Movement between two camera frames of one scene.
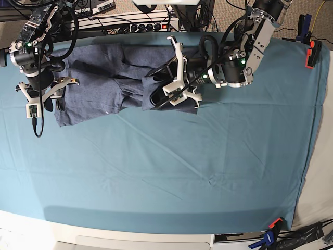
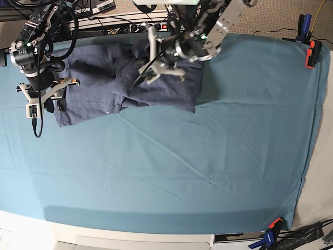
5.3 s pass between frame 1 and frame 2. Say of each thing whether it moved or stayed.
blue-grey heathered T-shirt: stayed
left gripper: stayed
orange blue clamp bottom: stayed
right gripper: moved
